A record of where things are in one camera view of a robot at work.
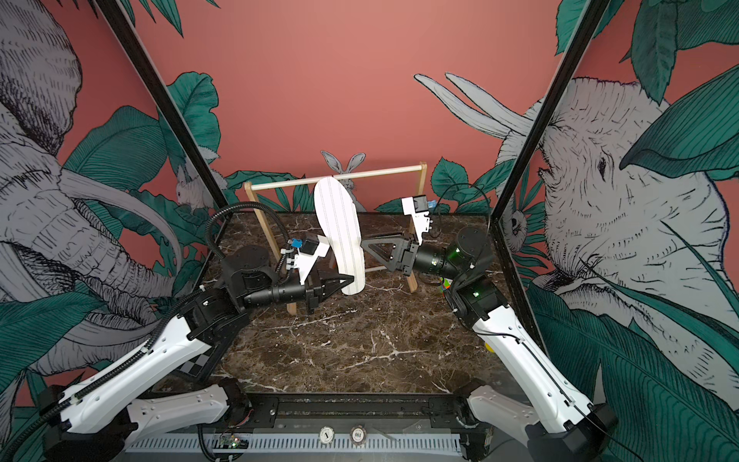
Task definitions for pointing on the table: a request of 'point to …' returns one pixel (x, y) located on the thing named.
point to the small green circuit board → (233, 442)
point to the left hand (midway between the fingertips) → (352, 278)
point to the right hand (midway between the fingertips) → (365, 246)
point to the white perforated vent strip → (291, 444)
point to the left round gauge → (326, 434)
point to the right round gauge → (358, 434)
